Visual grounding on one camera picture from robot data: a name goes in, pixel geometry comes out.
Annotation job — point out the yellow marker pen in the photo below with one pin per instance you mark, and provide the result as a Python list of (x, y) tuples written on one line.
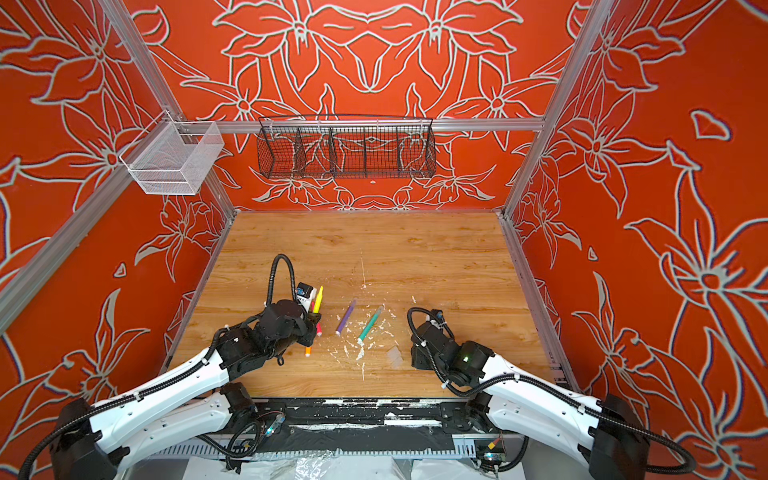
[(318, 300)]

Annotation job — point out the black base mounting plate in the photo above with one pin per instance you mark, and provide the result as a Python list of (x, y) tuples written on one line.
[(400, 427)]

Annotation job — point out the purple marker pen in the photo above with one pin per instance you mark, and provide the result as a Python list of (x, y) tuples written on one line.
[(345, 318)]

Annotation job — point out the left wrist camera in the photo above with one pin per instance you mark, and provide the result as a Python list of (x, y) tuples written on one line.
[(306, 295)]

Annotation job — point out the white wire basket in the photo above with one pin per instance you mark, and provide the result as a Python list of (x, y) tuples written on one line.
[(170, 157)]

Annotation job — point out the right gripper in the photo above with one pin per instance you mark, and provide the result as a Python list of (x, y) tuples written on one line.
[(416, 357)]

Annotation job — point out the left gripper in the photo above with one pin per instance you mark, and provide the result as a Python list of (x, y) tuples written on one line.
[(311, 328)]

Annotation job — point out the black wire basket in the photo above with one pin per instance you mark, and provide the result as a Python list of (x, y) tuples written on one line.
[(353, 147)]

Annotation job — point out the green marker pen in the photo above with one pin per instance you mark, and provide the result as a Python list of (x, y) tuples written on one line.
[(369, 325)]

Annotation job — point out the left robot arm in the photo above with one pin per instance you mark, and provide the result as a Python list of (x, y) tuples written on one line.
[(200, 397)]

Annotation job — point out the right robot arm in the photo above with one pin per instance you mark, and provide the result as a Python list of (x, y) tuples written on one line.
[(603, 435)]

